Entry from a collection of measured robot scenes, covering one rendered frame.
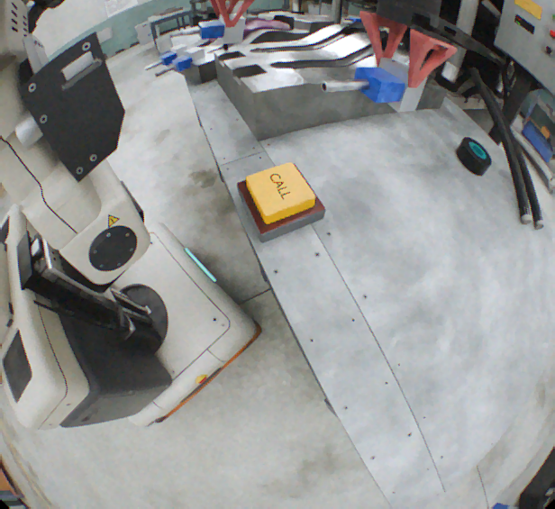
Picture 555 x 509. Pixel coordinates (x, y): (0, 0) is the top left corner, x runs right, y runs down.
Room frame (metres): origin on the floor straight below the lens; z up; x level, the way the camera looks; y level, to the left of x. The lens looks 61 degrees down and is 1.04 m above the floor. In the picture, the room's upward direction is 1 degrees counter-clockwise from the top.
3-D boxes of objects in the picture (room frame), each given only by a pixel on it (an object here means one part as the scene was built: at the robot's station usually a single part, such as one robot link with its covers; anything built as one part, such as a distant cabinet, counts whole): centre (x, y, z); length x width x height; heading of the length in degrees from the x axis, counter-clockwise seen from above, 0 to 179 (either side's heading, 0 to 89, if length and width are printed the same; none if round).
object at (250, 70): (0.38, 0.04, 0.87); 0.05 x 0.05 x 0.04; 23
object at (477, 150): (0.29, -0.40, 0.82); 0.08 x 0.08 x 0.04
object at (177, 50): (0.67, 0.31, 0.86); 0.13 x 0.05 x 0.05; 131
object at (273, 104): (0.51, -0.15, 0.87); 0.50 x 0.26 x 0.14; 113
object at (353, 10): (1.33, -0.67, 0.87); 0.50 x 0.27 x 0.17; 113
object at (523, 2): (0.60, -0.88, 0.74); 0.31 x 0.22 x 1.47; 23
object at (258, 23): (0.80, 0.07, 0.90); 0.26 x 0.18 x 0.08; 131
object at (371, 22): (0.27, -0.14, 0.99); 0.07 x 0.07 x 0.09; 24
